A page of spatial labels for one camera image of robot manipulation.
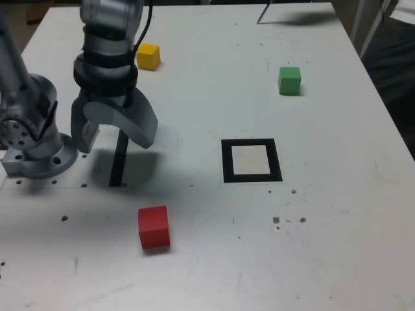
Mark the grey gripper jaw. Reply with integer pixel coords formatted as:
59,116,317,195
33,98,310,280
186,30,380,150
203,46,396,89
82,89,160,150
70,90,100,154

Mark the yellow cube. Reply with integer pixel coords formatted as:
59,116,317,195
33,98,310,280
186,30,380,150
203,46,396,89
136,43,161,71

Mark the red cube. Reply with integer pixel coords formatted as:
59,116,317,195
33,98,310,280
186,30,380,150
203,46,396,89
137,205,171,250

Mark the green cube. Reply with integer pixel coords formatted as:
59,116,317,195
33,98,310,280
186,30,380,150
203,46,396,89
278,66,302,96

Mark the black tape square outline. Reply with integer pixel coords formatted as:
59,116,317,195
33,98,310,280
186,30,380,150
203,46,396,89
220,138,283,183

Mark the black tape strip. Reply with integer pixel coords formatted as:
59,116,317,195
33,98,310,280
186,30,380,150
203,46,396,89
108,128,130,188

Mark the thin grey metal rod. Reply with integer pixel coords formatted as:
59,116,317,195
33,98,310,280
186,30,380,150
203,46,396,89
256,0,272,25

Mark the white metal frame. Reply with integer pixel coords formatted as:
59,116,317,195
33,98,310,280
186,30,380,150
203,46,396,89
348,0,399,59

